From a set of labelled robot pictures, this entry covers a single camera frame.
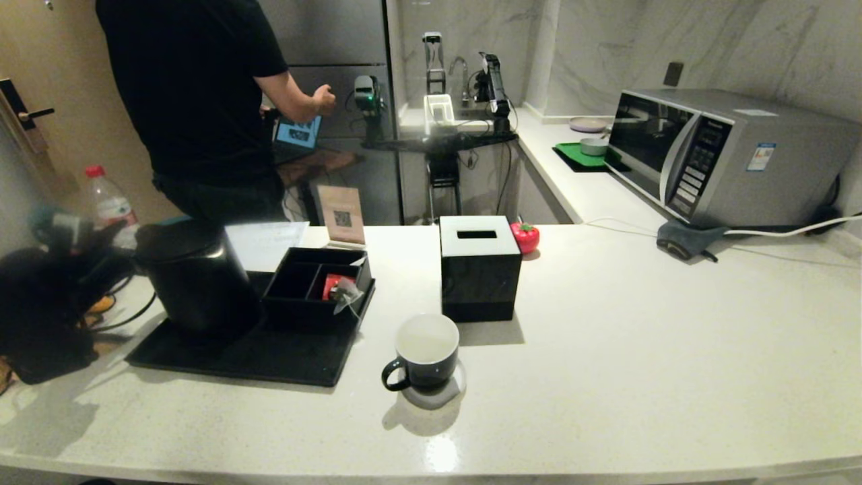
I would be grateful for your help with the black serving tray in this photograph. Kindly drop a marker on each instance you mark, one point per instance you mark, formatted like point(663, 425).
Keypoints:
point(269, 357)

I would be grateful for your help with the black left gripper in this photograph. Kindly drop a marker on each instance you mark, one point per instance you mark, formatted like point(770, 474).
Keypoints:
point(87, 263)

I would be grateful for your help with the green tray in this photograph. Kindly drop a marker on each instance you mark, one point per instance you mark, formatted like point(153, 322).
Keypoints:
point(572, 155)

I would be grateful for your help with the black compartment box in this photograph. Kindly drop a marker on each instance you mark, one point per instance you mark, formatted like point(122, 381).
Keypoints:
point(289, 315)

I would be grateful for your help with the black wall socket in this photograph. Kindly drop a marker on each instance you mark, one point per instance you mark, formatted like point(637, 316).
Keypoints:
point(672, 74)

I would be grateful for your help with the red tomato shaped ornament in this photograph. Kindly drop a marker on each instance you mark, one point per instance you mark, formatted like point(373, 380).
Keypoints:
point(524, 238)

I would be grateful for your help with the black tissue box white lid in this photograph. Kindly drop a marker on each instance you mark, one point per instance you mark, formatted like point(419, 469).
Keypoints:
point(478, 283)

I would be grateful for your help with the grey tea bag sachet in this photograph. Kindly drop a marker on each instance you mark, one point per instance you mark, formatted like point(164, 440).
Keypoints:
point(349, 296)

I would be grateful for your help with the yellow corn cob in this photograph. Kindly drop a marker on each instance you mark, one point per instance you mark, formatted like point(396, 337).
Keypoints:
point(101, 305)

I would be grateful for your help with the open laptop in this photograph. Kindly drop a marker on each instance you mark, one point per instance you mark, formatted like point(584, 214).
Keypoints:
point(297, 133)

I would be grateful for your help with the white dish rack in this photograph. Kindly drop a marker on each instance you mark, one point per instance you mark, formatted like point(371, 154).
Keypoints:
point(439, 113)

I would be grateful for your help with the brown QR code sign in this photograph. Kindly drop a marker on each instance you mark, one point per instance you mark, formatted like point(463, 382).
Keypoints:
point(342, 214)

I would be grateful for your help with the grey refrigerator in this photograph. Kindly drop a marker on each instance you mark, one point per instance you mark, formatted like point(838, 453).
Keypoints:
point(337, 34)

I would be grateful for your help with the black electric kettle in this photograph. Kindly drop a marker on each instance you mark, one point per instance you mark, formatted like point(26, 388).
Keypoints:
point(202, 283)

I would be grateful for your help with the grey folded cloth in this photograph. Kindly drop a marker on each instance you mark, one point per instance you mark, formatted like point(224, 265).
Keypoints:
point(687, 239)

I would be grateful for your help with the silver microwave oven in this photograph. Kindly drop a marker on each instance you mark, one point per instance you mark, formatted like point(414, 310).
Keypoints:
point(774, 167)

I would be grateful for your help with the white round coaster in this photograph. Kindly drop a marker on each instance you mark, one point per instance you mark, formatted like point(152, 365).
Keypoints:
point(438, 401)

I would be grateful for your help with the person's right forearm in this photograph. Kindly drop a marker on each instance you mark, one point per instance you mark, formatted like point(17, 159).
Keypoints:
point(289, 101)

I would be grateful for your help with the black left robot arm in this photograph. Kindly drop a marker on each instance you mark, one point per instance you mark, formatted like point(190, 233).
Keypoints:
point(40, 316)

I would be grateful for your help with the black stand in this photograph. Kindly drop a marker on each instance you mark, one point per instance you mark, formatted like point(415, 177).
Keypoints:
point(444, 177)

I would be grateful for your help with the plastic bottle red cap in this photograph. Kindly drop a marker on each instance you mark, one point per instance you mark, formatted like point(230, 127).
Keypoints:
point(111, 202)

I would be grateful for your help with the black mounting bar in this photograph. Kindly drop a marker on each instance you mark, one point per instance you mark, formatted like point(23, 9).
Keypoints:
point(438, 142)

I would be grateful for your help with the dark mug white inside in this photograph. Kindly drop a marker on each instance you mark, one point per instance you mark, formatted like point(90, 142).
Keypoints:
point(431, 370)

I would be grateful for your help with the chrome sink faucet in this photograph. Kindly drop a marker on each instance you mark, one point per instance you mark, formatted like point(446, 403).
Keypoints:
point(463, 79)

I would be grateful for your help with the white paper sheet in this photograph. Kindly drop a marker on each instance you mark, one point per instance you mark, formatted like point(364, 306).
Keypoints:
point(276, 244)

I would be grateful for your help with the red sachet packet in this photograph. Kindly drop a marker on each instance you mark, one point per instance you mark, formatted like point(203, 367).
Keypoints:
point(332, 283)

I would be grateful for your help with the person in black shirt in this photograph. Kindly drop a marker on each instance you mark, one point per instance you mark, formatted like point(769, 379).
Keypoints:
point(188, 101)

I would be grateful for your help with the small grey bowl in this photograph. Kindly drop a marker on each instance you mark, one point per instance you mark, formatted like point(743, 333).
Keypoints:
point(593, 147)

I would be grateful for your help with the pale pink plate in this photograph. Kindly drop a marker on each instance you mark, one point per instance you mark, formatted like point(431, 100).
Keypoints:
point(587, 124)

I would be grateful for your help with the person's right hand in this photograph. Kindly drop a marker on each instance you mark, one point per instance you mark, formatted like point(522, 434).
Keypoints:
point(324, 101)

